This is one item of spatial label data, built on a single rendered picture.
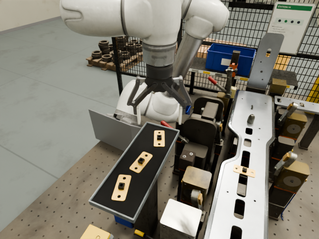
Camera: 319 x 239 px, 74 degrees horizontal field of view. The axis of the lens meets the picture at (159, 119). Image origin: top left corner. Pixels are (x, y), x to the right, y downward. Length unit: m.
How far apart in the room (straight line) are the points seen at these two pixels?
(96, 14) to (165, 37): 0.16
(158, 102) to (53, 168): 1.47
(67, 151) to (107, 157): 1.19
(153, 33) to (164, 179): 0.87
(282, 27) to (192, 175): 1.22
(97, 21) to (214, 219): 0.67
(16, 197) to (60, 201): 1.12
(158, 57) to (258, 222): 0.61
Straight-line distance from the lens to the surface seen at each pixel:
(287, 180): 1.00
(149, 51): 0.55
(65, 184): 1.31
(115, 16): 0.53
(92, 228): 0.60
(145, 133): 0.79
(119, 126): 1.24
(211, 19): 1.07
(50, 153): 2.57
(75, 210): 1.20
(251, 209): 0.84
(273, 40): 1.42
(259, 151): 1.04
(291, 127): 1.26
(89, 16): 0.55
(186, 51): 1.13
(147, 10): 0.51
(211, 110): 0.88
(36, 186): 2.33
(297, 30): 1.70
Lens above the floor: 1.69
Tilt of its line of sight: 38 degrees down
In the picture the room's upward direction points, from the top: straight up
